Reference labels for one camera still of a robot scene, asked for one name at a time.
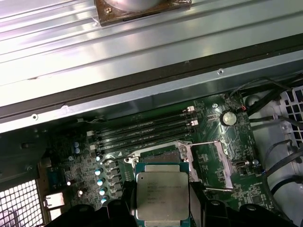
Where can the internal USB port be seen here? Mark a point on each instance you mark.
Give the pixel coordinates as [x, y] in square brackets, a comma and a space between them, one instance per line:
[239, 164]

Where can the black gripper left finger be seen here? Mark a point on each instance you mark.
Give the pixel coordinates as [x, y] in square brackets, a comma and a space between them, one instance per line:
[129, 204]

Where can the CPU socket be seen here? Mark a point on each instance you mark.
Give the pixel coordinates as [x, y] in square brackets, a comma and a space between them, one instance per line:
[161, 156]

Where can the RAM slot with white clips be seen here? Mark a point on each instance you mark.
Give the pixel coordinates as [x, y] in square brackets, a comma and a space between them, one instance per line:
[142, 121]
[142, 135]

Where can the silver CPU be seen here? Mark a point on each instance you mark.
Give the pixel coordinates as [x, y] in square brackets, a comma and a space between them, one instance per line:
[163, 194]

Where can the silver coin cell battery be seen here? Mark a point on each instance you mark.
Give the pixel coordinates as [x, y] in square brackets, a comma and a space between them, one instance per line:
[229, 118]

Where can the black and silver PC case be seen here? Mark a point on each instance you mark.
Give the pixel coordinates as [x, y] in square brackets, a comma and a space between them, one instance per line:
[142, 91]

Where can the RAM slot with black clips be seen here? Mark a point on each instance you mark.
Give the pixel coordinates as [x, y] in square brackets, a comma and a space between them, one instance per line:
[142, 142]
[142, 128]

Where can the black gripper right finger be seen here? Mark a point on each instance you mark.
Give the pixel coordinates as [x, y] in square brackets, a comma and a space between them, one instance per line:
[197, 206]

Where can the silver metal drive cage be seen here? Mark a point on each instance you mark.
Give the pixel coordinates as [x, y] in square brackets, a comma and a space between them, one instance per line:
[287, 100]

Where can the green motherboard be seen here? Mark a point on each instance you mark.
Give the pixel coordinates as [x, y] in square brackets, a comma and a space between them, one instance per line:
[239, 142]

